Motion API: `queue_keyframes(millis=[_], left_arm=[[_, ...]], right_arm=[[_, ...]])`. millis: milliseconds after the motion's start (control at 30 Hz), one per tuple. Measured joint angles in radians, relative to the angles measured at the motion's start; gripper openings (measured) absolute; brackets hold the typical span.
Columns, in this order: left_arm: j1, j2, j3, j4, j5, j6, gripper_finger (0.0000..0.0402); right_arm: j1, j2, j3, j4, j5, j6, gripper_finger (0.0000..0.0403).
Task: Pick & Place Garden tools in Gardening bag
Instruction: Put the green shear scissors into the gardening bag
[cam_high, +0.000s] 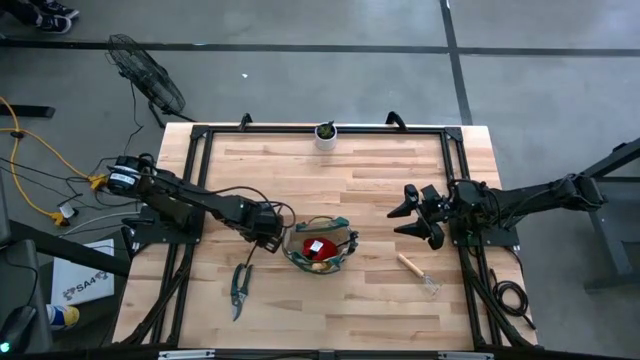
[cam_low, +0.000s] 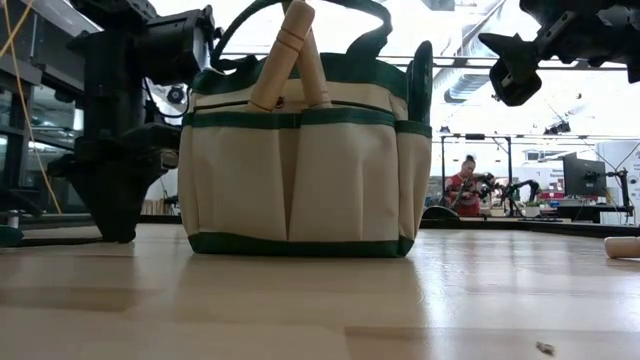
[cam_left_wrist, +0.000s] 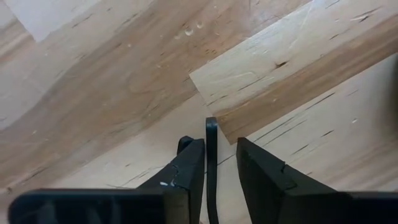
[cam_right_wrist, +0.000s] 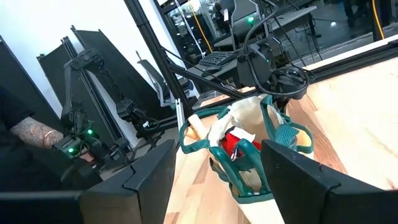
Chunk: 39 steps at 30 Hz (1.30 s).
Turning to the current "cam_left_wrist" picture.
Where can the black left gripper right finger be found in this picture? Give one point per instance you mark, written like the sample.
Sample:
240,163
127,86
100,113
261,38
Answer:
261,180

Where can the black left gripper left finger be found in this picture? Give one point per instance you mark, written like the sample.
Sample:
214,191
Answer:
189,168

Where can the green pruning shears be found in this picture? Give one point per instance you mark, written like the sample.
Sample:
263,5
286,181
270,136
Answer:
211,155

